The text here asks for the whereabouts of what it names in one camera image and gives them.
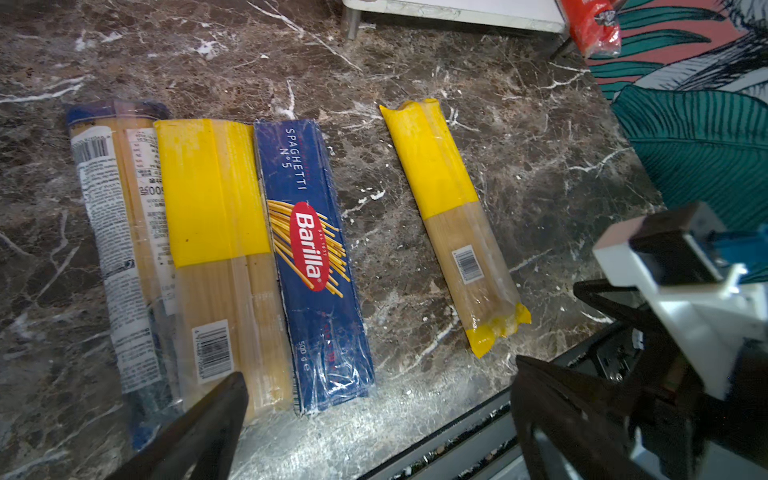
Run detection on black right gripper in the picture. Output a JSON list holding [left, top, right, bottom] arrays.
[[574, 279, 767, 479]]

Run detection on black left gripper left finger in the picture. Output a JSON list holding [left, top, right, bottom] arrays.
[[109, 372, 249, 479]]

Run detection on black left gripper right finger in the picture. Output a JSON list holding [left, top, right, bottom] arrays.
[[511, 356, 652, 479]]

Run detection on blue Barilla spaghetti box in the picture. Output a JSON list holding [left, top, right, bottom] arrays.
[[254, 120, 375, 415]]

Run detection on plain yellow spaghetti bag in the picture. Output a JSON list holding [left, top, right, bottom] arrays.
[[380, 99, 532, 358]]

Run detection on red yellow narrow spaghetti bag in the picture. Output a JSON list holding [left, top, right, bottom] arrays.
[[557, 0, 622, 58]]

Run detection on white two-tier shelf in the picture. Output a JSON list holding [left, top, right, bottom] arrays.
[[342, 0, 566, 37]]

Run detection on yellow label spaghetti bag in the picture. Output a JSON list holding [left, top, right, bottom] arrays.
[[154, 119, 293, 424]]

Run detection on clear blue-end spaghetti bag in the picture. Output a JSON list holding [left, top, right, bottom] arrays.
[[66, 99, 181, 451]]

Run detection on white perforated cable tray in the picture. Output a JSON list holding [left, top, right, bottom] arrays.
[[359, 323, 643, 480]]

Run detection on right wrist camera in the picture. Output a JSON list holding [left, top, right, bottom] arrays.
[[593, 202, 767, 400]]

